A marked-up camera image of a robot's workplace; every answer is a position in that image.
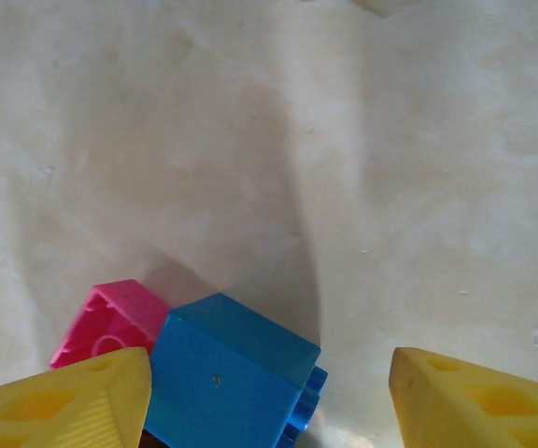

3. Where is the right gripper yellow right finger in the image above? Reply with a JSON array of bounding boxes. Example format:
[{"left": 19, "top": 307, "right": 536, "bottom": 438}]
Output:
[{"left": 389, "top": 346, "right": 538, "bottom": 448}]

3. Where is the pink lego brick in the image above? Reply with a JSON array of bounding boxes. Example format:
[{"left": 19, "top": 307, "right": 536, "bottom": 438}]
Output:
[{"left": 49, "top": 278, "right": 172, "bottom": 370}]

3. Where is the blue lego brick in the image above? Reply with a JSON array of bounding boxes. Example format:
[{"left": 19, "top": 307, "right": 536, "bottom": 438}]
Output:
[{"left": 145, "top": 292, "right": 329, "bottom": 448}]

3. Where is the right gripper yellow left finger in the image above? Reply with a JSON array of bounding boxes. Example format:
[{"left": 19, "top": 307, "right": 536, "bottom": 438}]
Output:
[{"left": 0, "top": 347, "right": 153, "bottom": 448}]

